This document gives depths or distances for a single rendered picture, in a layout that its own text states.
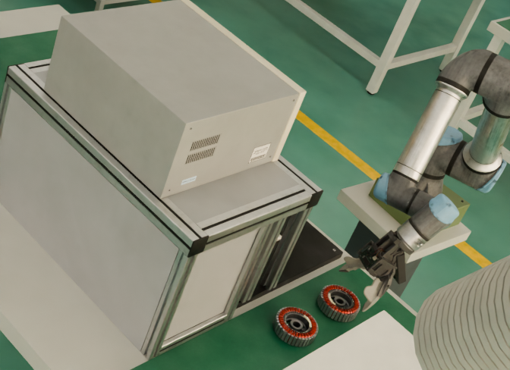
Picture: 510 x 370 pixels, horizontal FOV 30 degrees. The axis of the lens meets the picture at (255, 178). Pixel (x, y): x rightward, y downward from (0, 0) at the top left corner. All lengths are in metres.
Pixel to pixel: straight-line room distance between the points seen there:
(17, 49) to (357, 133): 2.27
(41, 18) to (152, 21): 1.13
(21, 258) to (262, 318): 0.61
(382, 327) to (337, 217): 2.44
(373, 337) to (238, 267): 0.54
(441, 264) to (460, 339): 3.14
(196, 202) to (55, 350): 0.45
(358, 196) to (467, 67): 0.67
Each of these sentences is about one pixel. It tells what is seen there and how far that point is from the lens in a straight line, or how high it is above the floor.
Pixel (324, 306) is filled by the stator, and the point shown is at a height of 0.77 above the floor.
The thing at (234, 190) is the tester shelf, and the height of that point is 1.11.
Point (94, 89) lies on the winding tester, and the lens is 2.14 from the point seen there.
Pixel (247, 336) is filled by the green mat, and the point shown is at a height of 0.75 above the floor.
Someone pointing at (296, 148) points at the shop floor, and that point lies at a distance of 4.59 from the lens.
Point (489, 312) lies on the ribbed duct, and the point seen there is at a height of 1.71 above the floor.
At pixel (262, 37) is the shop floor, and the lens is 5.49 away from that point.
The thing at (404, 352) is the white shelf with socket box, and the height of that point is 1.21.
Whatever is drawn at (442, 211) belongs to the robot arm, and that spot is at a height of 1.12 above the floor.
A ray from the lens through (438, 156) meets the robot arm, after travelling 2.91.
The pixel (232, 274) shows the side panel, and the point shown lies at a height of 0.92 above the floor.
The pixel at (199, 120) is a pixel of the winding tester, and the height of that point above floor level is 1.32.
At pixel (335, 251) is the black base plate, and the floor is 0.77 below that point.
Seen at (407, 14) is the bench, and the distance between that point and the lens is 5.16.
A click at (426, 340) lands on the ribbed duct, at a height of 1.58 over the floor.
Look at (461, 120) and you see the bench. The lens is 5.09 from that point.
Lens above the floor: 2.33
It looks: 33 degrees down
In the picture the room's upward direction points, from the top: 22 degrees clockwise
